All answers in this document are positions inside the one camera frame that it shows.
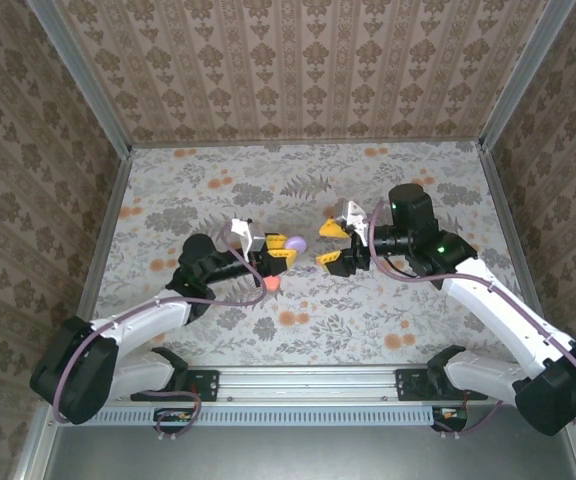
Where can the purple earbud charging case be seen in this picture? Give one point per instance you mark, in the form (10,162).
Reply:
(297,244)

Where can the orange earbud charging case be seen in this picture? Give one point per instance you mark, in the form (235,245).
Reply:
(272,285)

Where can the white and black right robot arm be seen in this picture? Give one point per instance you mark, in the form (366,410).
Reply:
(493,310)

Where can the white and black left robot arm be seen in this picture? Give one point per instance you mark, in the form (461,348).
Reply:
(143,315)

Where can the black connector board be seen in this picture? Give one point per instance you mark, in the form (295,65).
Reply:
(450,419)
(173,420)

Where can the grey metal sheet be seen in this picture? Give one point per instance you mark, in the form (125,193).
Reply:
(308,455)

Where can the aluminium table back rail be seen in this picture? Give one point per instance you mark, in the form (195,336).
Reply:
(308,144)

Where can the aluminium table side rail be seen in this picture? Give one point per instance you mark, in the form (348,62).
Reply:
(108,230)
(503,215)

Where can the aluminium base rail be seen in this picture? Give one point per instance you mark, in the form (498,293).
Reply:
(308,385)

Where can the aluminium frame post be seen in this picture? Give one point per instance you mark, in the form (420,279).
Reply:
(523,75)
(83,80)

